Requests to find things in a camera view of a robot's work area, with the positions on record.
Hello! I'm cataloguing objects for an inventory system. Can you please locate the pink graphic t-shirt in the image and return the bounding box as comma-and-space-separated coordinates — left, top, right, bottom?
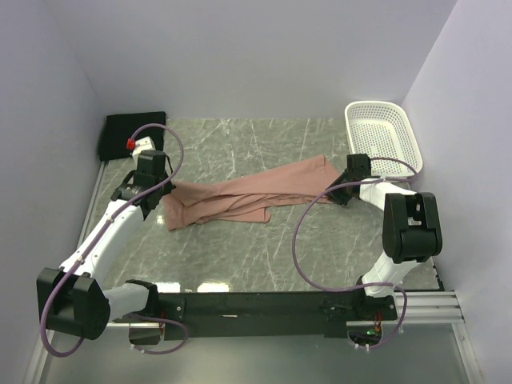
161, 155, 340, 231

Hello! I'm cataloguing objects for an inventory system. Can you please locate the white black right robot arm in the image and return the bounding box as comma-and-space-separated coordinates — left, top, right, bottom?
327, 154, 442, 319

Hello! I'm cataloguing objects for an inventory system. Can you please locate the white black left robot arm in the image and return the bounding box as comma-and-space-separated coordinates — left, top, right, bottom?
36, 150, 174, 340

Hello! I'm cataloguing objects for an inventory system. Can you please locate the white perforated plastic basket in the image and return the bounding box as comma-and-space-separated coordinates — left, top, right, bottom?
344, 101, 423, 178

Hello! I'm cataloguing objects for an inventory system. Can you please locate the folded black t-shirt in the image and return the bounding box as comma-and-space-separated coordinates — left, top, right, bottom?
97, 111, 166, 162

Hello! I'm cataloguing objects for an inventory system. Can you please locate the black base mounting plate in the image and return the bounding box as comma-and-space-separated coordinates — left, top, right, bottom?
111, 290, 399, 345

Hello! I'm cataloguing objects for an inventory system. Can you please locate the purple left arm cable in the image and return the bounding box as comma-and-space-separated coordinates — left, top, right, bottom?
38, 122, 190, 356

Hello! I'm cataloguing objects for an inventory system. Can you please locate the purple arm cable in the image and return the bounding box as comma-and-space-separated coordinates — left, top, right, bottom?
38, 122, 190, 356
291, 156, 421, 351

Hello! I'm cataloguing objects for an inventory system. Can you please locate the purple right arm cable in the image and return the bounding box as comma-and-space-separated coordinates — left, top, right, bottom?
291, 156, 421, 351

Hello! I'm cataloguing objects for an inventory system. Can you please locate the aluminium extrusion rail frame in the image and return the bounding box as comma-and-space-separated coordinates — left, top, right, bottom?
22, 162, 484, 383

